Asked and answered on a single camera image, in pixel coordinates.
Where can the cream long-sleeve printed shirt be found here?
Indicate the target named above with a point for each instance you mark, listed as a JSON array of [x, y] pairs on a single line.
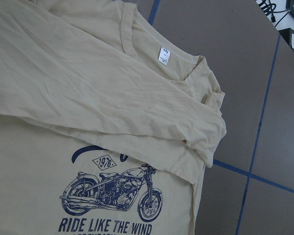
[[106, 127]]

